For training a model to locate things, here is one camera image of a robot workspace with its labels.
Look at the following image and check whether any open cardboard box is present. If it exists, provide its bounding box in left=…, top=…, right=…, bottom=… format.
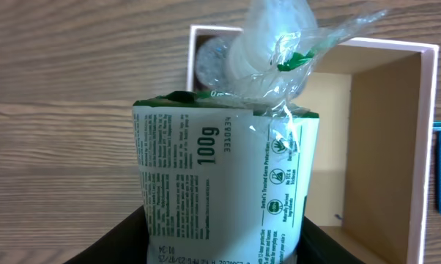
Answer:
left=195, top=37, right=440, bottom=263

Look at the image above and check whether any green white packet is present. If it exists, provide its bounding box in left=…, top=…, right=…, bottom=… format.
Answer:
left=131, top=9, right=388, bottom=264

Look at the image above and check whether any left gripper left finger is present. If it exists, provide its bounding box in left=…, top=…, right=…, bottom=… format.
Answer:
left=65, top=206, right=149, bottom=264

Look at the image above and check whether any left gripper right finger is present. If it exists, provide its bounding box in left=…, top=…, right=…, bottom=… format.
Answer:
left=296, top=216, right=363, bottom=264

